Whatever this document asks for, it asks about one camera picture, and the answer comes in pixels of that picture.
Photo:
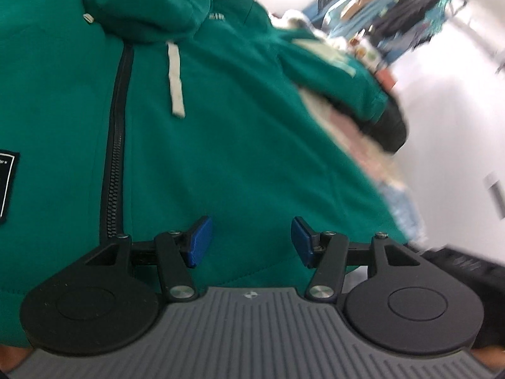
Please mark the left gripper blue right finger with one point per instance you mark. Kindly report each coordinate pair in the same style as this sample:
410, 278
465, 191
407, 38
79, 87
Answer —
327, 254

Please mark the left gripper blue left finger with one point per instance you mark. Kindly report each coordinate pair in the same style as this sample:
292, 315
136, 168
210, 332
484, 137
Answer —
177, 252

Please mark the green zip hoodie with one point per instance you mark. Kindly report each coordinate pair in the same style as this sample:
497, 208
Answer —
138, 117

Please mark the hanging dark clothes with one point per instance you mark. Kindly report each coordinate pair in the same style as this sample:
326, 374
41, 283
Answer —
404, 15

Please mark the patchwork checked bed quilt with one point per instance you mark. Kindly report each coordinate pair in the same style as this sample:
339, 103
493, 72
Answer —
378, 165

